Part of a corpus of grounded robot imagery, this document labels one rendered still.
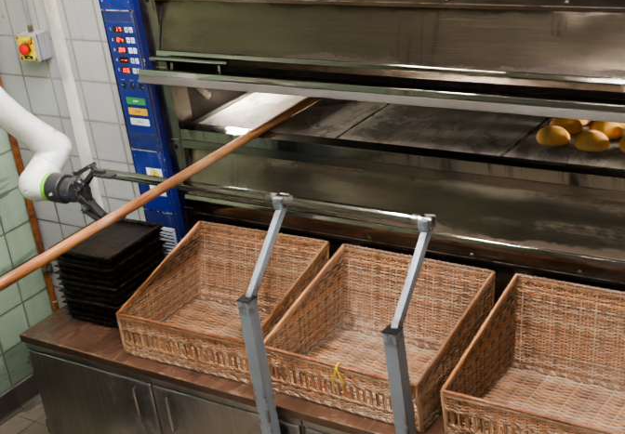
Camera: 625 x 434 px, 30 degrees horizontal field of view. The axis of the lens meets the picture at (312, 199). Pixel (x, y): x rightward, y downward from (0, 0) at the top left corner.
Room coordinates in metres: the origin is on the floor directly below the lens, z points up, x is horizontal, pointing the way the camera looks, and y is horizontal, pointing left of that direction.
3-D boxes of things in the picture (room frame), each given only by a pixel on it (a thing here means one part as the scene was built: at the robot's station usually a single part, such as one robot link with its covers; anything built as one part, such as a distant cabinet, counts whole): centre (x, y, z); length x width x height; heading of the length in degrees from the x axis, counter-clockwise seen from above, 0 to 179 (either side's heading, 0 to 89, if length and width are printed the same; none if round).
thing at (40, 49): (4.14, 0.91, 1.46); 0.10 x 0.07 x 0.10; 52
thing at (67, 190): (3.32, 0.70, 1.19); 0.09 x 0.07 x 0.08; 52
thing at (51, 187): (3.37, 0.75, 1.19); 0.12 x 0.06 x 0.09; 142
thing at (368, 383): (3.03, -0.14, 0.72); 0.56 x 0.49 x 0.28; 51
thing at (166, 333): (3.40, 0.33, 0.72); 0.56 x 0.49 x 0.28; 53
